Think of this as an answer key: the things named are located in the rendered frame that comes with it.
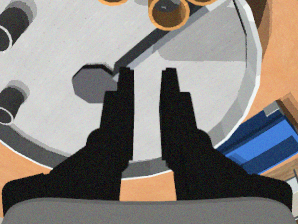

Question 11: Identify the bronze bushing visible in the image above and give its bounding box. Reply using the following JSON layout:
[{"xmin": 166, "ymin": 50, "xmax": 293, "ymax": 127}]
[
  {"xmin": 188, "ymin": 0, "xmax": 217, "ymax": 6},
  {"xmin": 148, "ymin": 0, "xmax": 190, "ymax": 31},
  {"xmin": 98, "ymin": 0, "xmax": 128, "ymax": 6}
]

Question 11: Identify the grey cylinder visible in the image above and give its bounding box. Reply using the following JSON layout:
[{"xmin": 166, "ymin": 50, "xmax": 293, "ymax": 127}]
[
  {"xmin": 0, "ymin": 89, "xmax": 22, "ymax": 125},
  {"xmin": 0, "ymin": 10, "xmax": 25, "ymax": 54}
]

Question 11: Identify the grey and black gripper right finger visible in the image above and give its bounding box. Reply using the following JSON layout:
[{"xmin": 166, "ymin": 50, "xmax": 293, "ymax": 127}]
[{"xmin": 159, "ymin": 68, "xmax": 293, "ymax": 212}]

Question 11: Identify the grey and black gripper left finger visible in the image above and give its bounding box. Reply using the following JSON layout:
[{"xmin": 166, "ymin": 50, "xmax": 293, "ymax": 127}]
[{"xmin": 2, "ymin": 67, "xmax": 134, "ymax": 217}]

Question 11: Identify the grey round turntable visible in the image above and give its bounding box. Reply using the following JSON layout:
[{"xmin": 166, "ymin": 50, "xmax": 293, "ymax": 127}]
[{"xmin": 0, "ymin": 0, "xmax": 262, "ymax": 180}]

